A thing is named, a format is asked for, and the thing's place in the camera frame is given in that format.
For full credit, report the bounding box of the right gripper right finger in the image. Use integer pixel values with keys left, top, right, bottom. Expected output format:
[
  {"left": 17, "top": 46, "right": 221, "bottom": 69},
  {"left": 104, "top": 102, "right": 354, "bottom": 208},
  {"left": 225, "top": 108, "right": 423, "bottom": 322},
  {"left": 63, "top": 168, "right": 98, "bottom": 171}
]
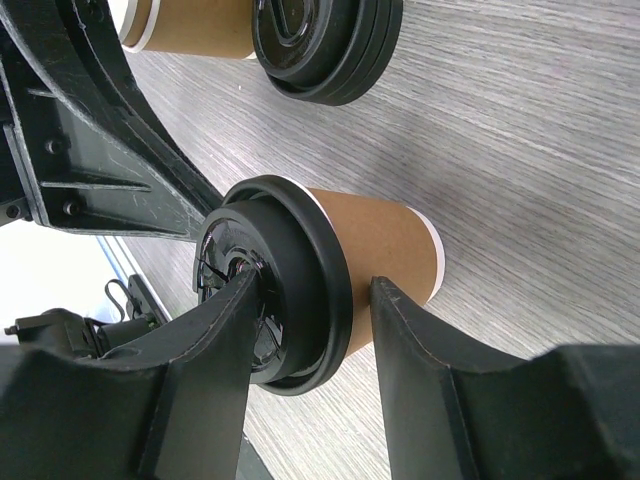
[{"left": 371, "top": 277, "right": 639, "bottom": 479}]

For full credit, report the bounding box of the stack of paper cups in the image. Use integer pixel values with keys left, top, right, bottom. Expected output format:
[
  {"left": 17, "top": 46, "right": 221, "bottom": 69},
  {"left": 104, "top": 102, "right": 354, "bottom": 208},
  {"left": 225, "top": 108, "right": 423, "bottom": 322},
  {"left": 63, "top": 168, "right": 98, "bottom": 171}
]
[{"left": 108, "top": 0, "right": 255, "bottom": 60}]

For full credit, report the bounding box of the brown paper cup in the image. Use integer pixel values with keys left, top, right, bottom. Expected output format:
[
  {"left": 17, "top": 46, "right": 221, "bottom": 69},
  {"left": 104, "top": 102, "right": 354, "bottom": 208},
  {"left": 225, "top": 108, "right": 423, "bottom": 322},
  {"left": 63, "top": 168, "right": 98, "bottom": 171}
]
[{"left": 310, "top": 189, "right": 446, "bottom": 356}]

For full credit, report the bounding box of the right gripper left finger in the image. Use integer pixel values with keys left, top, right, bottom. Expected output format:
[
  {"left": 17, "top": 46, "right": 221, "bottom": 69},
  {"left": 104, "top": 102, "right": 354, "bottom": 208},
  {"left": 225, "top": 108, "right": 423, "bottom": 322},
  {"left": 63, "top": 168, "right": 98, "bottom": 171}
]
[{"left": 1, "top": 271, "right": 258, "bottom": 479}]

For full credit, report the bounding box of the stack of black lids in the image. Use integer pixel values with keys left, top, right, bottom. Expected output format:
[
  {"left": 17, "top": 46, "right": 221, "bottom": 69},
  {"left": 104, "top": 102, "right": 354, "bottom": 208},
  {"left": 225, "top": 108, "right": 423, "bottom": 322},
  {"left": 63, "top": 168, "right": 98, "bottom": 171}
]
[{"left": 252, "top": 0, "right": 404, "bottom": 106}]

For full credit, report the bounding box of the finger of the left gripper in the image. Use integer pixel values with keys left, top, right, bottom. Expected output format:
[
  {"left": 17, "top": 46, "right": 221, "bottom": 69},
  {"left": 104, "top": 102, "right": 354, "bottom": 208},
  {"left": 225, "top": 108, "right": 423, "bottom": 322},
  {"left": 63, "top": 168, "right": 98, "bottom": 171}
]
[
  {"left": 1, "top": 54, "right": 205, "bottom": 240},
  {"left": 1, "top": 1, "right": 222, "bottom": 215}
]

